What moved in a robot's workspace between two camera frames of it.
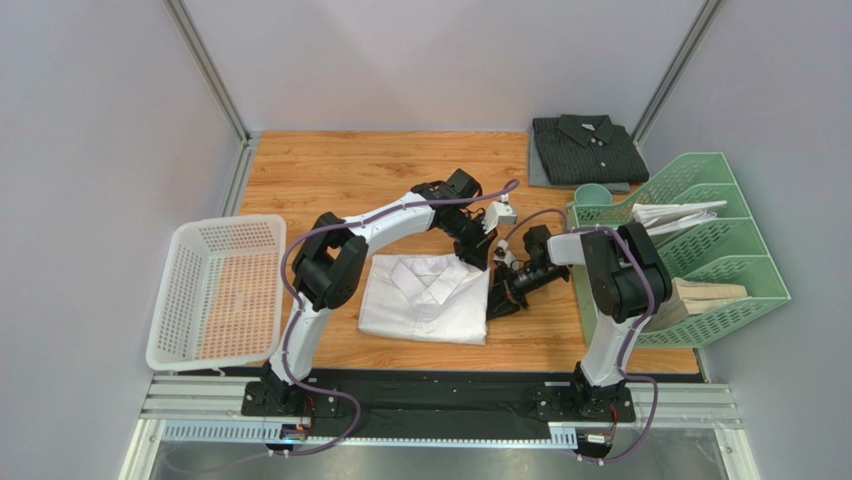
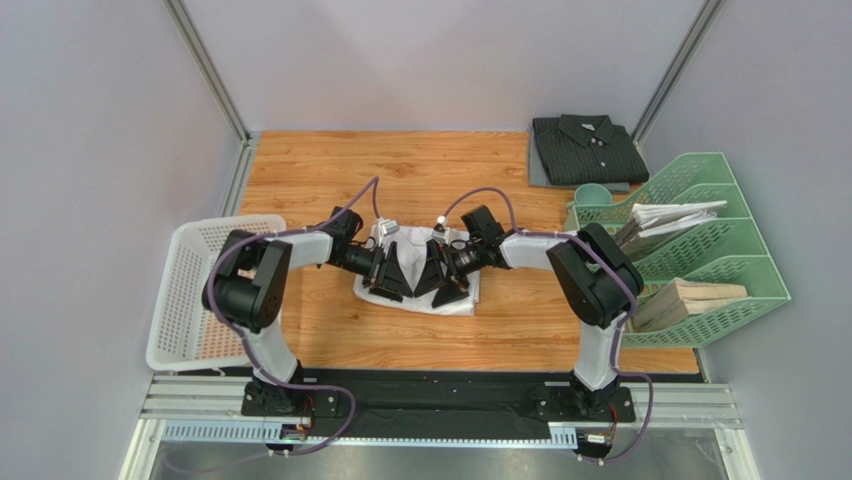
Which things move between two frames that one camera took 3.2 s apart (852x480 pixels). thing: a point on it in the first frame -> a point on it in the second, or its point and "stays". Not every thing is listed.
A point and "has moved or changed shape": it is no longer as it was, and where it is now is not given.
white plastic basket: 220,298 stays
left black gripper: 476,253 -> 393,281
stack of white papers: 660,217 stays
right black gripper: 510,288 -> 450,261
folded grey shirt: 539,177 stays
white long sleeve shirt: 426,296 has moved or changed shape
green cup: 591,194 stays
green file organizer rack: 725,248 stays
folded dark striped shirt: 587,149 stays
